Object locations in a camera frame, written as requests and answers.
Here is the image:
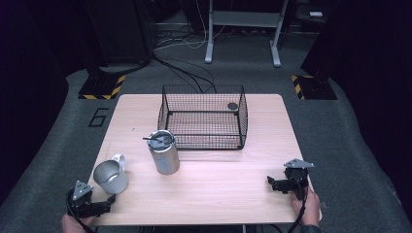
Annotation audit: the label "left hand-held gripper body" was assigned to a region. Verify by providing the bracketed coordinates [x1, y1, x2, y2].
[65, 180, 98, 219]

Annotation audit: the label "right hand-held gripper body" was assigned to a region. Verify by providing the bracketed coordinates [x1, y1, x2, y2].
[283, 157, 316, 201]

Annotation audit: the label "steel mug with white handle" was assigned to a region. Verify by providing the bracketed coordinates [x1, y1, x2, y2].
[92, 153, 130, 195]

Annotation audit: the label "steel tumbler with lid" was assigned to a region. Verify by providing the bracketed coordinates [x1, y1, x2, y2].
[147, 129, 181, 176]

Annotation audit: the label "black wire basket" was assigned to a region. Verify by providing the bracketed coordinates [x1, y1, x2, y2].
[156, 83, 250, 151]

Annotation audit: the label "person's left hand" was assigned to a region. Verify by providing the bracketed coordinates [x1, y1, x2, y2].
[61, 213, 95, 233]

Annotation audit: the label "person's right hand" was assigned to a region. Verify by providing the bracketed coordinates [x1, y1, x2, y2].
[290, 186, 323, 227]

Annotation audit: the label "black base with yellow stripes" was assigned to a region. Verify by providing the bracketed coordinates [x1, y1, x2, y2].
[291, 74, 338, 101]
[78, 73, 126, 101]

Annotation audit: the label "left hand-held gripper cable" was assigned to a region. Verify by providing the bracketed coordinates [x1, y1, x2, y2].
[65, 190, 97, 233]

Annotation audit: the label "hand-held gripper cable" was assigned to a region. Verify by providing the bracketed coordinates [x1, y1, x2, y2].
[65, 190, 97, 233]
[287, 174, 309, 233]

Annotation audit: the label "right hand-held gripper cable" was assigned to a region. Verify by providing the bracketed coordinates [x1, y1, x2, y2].
[287, 174, 309, 233]

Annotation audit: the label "black floor cables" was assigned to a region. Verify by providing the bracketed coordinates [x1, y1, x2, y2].
[151, 52, 218, 95]

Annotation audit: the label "white floor cables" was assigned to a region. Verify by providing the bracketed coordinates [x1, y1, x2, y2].
[154, 0, 226, 51]

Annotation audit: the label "white metal desk frame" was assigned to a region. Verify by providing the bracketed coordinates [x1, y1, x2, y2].
[204, 0, 290, 68]

